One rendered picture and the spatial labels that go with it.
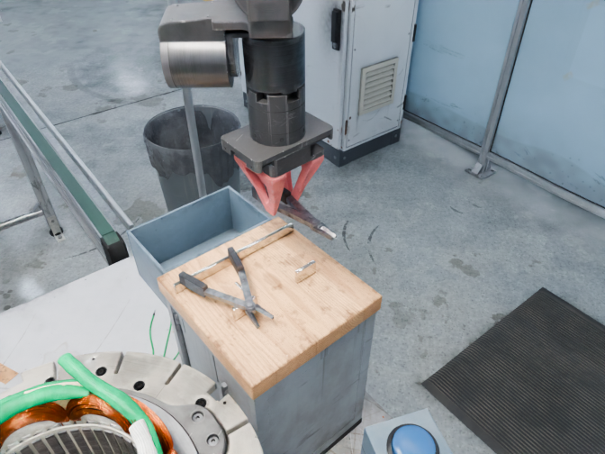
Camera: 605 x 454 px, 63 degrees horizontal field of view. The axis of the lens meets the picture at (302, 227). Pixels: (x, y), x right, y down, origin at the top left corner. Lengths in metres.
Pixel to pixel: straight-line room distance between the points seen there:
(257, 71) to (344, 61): 2.07
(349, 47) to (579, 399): 1.73
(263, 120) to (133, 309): 0.61
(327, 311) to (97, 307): 0.57
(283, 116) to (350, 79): 2.11
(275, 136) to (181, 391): 0.25
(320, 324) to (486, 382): 1.36
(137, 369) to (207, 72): 0.28
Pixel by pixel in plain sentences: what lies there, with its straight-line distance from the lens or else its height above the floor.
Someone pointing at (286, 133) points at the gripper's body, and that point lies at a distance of 0.49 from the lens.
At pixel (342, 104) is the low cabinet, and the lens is 2.62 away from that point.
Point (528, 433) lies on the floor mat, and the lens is 1.82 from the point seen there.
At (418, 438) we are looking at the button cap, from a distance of 0.52.
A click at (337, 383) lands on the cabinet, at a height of 0.94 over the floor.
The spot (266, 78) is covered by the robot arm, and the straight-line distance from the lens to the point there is 0.46.
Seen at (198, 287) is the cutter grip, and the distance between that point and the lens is 0.57.
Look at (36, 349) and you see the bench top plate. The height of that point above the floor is 0.78.
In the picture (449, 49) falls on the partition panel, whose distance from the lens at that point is 2.85.
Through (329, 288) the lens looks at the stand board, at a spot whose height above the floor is 1.06.
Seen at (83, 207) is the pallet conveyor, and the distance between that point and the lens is 1.33.
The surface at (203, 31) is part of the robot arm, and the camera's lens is 0.46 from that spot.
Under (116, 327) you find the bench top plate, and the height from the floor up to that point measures 0.78.
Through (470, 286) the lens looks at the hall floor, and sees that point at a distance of 2.19.
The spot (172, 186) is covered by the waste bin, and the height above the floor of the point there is 0.37.
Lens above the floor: 1.50
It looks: 39 degrees down
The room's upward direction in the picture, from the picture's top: straight up
